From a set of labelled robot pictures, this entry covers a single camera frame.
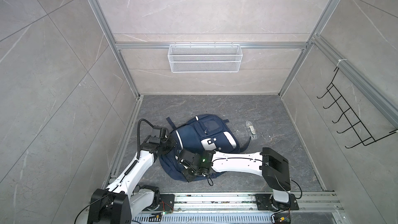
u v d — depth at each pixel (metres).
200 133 0.88
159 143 0.65
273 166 0.49
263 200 0.73
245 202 0.75
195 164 0.59
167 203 0.73
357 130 0.63
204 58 1.00
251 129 0.98
